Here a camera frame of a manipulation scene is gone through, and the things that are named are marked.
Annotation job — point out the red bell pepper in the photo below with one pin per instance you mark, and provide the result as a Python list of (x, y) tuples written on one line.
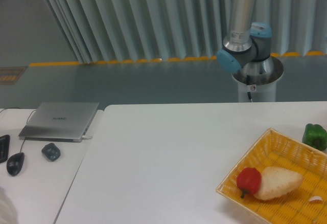
[(249, 181)]

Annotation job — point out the grey pleated curtain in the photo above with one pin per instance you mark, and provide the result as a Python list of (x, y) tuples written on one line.
[(121, 30)]

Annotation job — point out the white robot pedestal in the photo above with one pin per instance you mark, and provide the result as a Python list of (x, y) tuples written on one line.
[(257, 80)]

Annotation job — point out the brown floor sign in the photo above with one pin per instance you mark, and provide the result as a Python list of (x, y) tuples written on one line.
[(9, 75)]

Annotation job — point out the yellow woven basket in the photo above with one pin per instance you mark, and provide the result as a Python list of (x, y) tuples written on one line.
[(276, 149)]

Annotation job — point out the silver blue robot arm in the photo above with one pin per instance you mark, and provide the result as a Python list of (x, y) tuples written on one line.
[(241, 17)]

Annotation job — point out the white bread piece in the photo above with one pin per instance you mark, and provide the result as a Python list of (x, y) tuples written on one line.
[(277, 182)]

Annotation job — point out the dark grey earbuds case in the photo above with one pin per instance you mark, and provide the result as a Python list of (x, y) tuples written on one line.
[(51, 152)]

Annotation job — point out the green bell pepper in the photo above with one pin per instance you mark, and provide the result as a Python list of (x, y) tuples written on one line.
[(315, 136)]

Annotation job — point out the black computer mouse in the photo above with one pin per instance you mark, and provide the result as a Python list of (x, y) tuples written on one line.
[(15, 163)]

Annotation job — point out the silver closed laptop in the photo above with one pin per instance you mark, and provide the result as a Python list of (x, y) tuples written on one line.
[(60, 121)]

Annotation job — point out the black keyboard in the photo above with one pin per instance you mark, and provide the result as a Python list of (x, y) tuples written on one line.
[(4, 147)]

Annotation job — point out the small orange white piece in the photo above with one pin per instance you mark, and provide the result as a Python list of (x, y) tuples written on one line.
[(316, 199)]

